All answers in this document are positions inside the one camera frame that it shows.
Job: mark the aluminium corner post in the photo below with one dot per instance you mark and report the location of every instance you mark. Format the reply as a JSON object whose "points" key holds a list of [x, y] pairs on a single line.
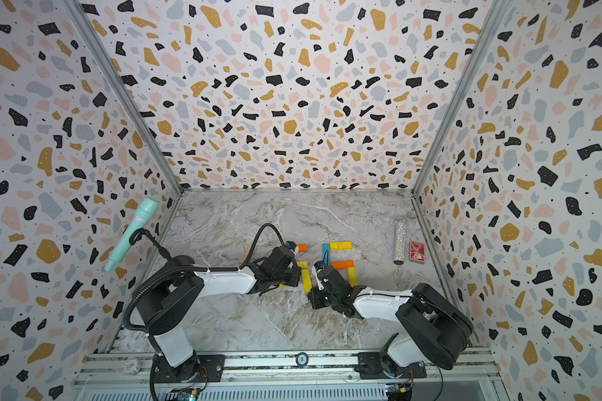
{"points": [[87, 33], [495, 17]]}

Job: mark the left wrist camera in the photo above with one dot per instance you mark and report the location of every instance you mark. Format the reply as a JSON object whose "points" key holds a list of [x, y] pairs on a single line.
{"points": [[293, 247]]}

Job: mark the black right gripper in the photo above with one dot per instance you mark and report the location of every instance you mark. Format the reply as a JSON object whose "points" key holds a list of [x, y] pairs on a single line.
{"points": [[316, 295]]}

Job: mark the round knob on rail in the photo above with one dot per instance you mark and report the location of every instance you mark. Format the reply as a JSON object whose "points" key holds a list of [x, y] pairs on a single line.
{"points": [[301, 359]]}

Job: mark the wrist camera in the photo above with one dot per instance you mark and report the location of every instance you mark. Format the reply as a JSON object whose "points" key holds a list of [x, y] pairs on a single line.
{"points": [[293, 247], [315, 279]]}

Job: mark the aluminium corner post right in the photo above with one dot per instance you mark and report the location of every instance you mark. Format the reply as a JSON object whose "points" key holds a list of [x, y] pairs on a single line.
{"points": [[495, 17]]}

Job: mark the yellow block scuffed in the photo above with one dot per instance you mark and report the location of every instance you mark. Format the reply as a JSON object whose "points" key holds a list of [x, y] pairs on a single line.
{"points": [[341, 246]]}

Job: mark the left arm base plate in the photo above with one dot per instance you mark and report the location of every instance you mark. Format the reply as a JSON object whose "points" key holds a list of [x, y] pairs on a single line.
{"points": [[203, 369]]}

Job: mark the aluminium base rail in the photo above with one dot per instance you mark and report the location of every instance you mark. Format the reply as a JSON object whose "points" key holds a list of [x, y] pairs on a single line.
{"points": [[273, 375]]}

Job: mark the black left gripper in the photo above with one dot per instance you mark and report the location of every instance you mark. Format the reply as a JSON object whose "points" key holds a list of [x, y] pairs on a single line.
{"points": [[298, 279]]}

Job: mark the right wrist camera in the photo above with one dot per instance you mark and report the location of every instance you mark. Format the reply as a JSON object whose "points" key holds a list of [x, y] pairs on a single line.
{"points": [[315, 279]]}

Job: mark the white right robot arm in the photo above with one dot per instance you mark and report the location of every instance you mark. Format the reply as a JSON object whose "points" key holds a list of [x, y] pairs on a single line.
{"points": [[435, 330]]}

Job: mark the aluminium corner post left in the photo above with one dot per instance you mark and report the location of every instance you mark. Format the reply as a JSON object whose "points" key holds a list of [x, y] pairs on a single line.
{"points": [[87, 33]]}

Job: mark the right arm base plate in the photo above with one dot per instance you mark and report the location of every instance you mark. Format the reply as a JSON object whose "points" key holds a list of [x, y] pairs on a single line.
{"points": [[374, 365]]}

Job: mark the black gooseneck mic stand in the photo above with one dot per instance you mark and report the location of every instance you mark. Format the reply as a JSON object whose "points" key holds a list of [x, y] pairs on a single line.
{"points": [[165, 250]]}

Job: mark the mint green microphone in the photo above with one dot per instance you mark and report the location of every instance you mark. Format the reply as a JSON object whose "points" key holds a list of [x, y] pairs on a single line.
{"points": [[143, 214]]}

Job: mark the yellow-green block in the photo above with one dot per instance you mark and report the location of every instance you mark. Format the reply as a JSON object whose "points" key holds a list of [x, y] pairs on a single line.
{"points": [[352, 276]]}

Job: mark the silver glitter microphone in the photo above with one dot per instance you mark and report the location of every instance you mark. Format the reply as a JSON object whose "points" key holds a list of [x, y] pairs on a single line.
{"points": [[399, 251]]}

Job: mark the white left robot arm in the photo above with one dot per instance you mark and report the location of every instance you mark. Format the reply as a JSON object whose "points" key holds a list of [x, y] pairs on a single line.
{"points": [[159, 305]]}

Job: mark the purple card box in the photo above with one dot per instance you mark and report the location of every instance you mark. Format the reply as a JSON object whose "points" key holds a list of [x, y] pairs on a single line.
{"points": [[417, 252]]}

